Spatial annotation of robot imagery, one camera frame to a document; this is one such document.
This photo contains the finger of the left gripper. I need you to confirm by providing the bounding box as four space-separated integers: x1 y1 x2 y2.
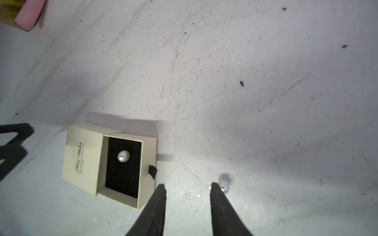
1 123 34 181

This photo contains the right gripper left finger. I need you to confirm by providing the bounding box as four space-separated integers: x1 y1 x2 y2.
126 184 166 236

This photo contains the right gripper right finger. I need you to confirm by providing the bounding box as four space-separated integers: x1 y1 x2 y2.
210 183 253 236

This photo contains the pearl earring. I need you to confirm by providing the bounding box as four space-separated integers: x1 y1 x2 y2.
117 150 130 163
218 179 230 194

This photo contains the cream drawer jewelry box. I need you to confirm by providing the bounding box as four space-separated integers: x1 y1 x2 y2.
62 124 157 209

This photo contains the purple pink garden trowel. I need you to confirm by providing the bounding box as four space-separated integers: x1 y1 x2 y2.
14 0 46 31

